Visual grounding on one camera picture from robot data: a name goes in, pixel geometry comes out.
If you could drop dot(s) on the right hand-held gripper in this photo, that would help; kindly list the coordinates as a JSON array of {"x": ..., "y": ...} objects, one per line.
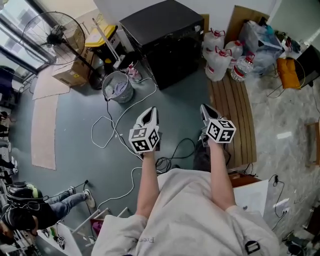
[{"x": 221, "y": 131}]

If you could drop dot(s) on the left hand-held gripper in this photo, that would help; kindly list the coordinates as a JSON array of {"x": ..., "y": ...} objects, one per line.
[{"x": 143, "y": 140}]

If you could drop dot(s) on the person's left forearm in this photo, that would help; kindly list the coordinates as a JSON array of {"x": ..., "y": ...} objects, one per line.
[{"x": 147, "y": 185}]

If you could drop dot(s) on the person's right forearm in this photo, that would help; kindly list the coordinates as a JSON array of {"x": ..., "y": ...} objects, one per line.
[{"x": 221, "y": 175}]

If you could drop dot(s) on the dark grey washing machine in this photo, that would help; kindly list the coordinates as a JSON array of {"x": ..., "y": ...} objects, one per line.
[{"x": 160, "y": 22}]

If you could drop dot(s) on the wooden slatted platform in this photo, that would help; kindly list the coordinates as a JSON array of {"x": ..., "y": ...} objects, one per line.
[{"x": 237, "y": 100}]

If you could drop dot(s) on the purple cloth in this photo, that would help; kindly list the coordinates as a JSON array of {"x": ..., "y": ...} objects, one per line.
[{"x": 120, "y": 88}]

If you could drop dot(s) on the person's black trousers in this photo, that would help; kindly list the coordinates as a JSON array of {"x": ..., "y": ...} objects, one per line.
[{"x": 201, "y": 160}]

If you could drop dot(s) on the pink detergent pouch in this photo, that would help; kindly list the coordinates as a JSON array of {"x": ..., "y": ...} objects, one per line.
[{"x": 133, "y": 73}]

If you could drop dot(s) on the grey mesh laundry basket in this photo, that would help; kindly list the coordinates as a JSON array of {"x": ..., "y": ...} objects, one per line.
[{"x": 110, "y": 82}]

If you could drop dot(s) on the brown box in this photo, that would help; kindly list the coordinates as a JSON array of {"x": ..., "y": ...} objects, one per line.
[{"x": 243, "y": 180}]

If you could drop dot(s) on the large clear plastic bag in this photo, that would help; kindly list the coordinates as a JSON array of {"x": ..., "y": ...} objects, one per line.
[{"x": 262, "y": 50}]

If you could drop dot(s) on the printed cardboard box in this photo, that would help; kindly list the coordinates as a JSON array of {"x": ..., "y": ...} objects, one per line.
[{"x": 70, "y": 75}]

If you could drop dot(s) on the orange bag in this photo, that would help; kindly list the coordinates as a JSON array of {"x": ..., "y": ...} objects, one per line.
[{"x": 288, "y": 73}]

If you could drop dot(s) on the white board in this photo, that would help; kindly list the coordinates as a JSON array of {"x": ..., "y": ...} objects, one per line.
[{"x": 252, "y": 197}]

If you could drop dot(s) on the yellow-lid black trash bin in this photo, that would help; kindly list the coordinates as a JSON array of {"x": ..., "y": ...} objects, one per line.
[{"x": 97, "y": 37}]

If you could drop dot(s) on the large leaning cardboard sheet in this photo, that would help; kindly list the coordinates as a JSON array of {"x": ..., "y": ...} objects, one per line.
[{"x": 240, "y": 22}]

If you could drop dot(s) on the flat cardboard sheet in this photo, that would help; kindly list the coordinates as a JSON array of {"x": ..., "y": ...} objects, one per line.
[
  {"x": 51, "y": 85},
  {"x": 45, "y": 130}
]

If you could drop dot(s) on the person's white t-shirt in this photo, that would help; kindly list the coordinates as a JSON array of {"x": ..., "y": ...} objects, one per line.
[{"x": 187, "y": 220}]

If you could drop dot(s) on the wooden stool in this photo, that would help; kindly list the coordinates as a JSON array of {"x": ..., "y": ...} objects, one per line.
[{"x": 308, "y": 150}]

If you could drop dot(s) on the plain cardboard box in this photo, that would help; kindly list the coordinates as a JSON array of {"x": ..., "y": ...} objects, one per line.
[{"x": 72, "y": 41}]

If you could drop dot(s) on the black flat panel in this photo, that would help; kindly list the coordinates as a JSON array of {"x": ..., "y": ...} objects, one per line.
[{"x": 310, "y": 65}]

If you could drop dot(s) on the black standing fan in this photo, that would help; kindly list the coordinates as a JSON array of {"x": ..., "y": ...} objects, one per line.
[{"x": 53, "y": 37}]

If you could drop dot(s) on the white work table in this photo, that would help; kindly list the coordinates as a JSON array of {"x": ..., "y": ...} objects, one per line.
[{"x": 67, "y": 240}]

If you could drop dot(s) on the black and green helmet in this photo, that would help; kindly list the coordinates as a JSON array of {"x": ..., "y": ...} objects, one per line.
[{"x": 22, "y": 193}]

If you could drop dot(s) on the navy hanging garment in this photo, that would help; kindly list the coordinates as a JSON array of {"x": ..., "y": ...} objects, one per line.
[{"x": 7, "y": 85}]

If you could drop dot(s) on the dark-framed glass window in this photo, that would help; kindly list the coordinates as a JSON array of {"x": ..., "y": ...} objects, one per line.
[{"x": 15, "y": 30}]

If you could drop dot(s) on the white frame stool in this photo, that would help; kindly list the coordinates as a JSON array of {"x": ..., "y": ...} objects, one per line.
[{"x": 90, "y": 220}]

